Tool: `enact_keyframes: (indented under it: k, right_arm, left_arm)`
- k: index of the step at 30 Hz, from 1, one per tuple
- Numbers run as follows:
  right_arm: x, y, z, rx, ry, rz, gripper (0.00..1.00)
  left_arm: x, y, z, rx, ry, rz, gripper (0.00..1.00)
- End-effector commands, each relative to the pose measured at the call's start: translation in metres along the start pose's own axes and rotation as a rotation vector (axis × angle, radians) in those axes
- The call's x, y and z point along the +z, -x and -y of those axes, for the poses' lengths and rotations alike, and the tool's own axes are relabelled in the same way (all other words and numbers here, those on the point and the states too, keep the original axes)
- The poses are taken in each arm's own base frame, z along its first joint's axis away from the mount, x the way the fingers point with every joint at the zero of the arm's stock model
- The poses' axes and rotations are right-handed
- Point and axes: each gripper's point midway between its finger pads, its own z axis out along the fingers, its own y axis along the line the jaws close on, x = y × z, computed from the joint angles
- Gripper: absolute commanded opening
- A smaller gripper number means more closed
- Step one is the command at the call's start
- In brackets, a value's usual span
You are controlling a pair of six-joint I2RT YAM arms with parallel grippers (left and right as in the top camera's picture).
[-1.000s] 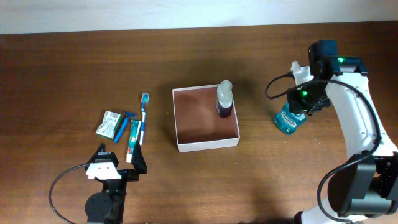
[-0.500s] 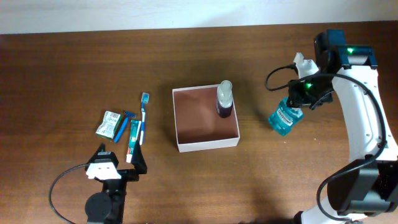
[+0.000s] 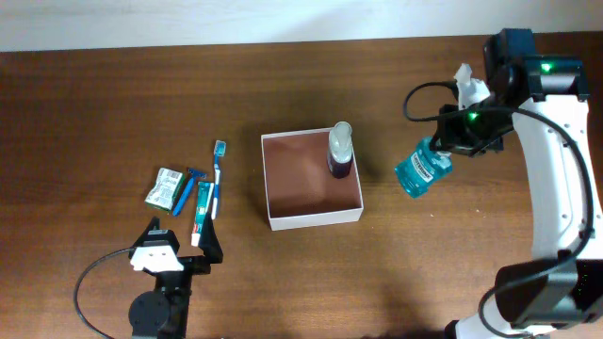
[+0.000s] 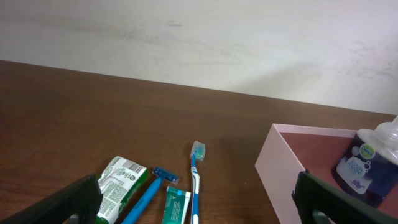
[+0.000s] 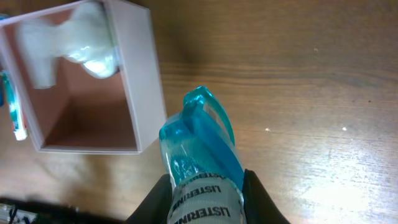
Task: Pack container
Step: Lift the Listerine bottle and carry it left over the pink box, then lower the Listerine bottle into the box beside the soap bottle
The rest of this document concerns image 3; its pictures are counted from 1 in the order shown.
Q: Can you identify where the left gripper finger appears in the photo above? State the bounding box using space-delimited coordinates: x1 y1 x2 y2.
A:
197 215 223 264
131 217 159 249

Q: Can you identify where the blue Listerine mouthwash bottle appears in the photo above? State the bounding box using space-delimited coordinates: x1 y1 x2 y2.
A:
395 137 453 199

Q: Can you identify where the dark purple pump bottle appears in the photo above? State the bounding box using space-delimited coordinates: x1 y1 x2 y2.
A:
327 121 353 179

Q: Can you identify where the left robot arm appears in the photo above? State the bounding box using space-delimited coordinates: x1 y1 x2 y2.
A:
128 216 223 338

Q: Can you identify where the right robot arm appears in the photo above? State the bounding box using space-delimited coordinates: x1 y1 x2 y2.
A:
429 28 602 338

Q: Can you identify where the green white soap packet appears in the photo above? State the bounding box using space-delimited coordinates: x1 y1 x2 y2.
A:
144 168 185 212

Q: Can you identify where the green white toothpaste tube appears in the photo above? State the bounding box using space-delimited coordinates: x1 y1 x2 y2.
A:
191 181 215 247

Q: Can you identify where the blue disposable razor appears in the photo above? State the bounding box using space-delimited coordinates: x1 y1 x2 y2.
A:
172 168 207 217

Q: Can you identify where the blue white toothbrush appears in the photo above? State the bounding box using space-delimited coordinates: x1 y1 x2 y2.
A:
211 140 226 220

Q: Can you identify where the white square cardboard box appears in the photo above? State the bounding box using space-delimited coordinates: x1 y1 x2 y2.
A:
261 128 364 231

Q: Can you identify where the left black cable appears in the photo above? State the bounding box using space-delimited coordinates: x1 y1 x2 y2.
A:
73 247 138 339

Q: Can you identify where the black cable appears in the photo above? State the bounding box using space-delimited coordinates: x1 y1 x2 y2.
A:
73 247 138 339
402 80 596 338

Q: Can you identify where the right black cable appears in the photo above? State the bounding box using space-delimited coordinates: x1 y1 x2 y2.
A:
402 80 596 338

